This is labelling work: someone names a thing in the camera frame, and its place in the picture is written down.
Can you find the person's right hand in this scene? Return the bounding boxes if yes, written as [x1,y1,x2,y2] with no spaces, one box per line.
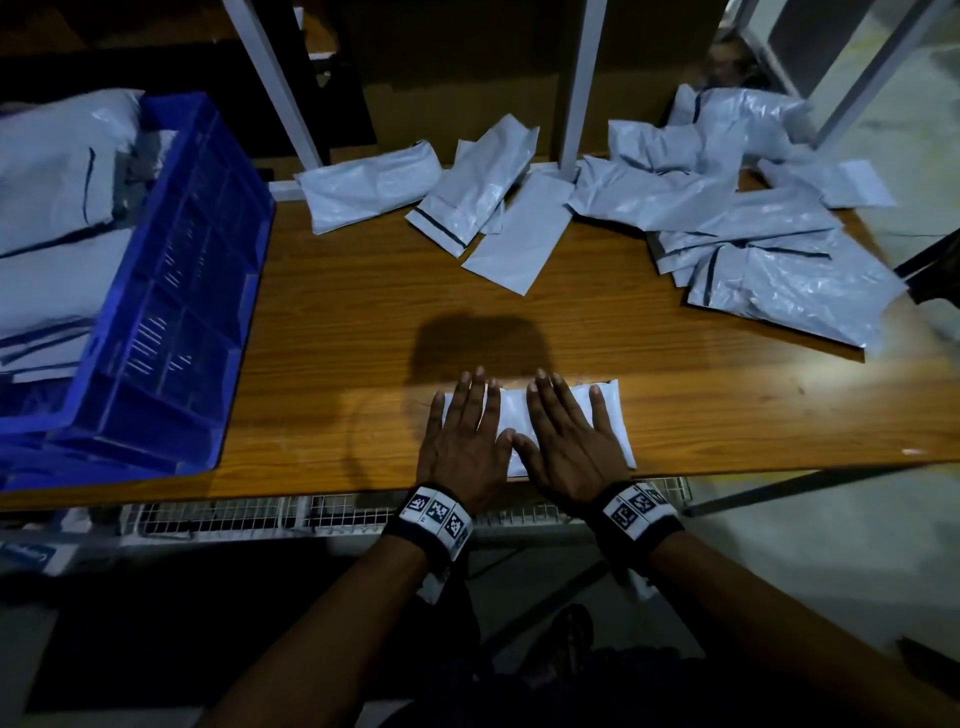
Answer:
[511,369,636,518]

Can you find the person's left hand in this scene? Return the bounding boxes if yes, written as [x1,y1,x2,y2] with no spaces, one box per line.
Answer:
[414,369,518,513]

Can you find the white mailer bag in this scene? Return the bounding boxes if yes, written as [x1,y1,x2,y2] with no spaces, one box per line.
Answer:
[441,376,639,483]

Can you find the pile of grey mailer bags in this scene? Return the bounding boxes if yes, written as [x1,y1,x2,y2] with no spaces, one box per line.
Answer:
[292,84,912,351]

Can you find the blue plastic crate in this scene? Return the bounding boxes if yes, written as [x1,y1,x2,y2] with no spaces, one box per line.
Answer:
[0,91,279,495]

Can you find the packed white bags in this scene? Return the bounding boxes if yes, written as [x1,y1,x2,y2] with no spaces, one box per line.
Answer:
[0,88,180,386]

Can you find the person's right forearm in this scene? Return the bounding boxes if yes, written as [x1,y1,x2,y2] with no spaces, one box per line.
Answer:
[643,531,960,728]

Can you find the person's left forearm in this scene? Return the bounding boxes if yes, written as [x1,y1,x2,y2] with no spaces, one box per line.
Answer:
[199,535,432,728]

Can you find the left marker wristband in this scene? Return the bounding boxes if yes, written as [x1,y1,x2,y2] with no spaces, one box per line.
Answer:
[381,481,479,570]

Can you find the wooden table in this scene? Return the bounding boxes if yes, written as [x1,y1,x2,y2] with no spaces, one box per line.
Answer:
[0,154,960,516]

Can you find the white metal shelf leg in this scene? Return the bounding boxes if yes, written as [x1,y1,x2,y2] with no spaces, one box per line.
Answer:
[556,0,611,171]
[813,0,956,149]
[220,0,326,171]

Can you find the brown wooden chair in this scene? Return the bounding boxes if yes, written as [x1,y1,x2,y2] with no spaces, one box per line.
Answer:
[895,226,960,311]

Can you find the white wire rack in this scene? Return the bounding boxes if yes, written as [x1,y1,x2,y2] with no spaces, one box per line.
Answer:
[118,475,696,543]

